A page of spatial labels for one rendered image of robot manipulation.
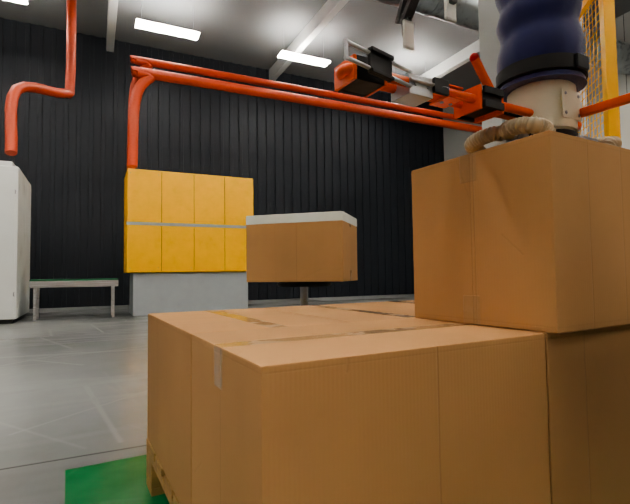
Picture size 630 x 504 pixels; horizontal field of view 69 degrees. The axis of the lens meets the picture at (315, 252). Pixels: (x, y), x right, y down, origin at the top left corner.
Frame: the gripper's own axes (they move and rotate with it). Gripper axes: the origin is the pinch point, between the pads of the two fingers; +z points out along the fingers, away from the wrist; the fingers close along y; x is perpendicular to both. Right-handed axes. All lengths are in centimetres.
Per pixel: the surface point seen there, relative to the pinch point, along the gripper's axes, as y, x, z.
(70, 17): 826, 70, -411
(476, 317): -2, -11, 65
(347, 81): -0.6, 22.6, 16.3
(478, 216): -3.1, -10.8, 42.3
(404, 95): -1.0, 8.3, 16.7
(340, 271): 143, -64, 54
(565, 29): -8.6, -37.9, -5.8
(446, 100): -0.4, -4.6, 15.4
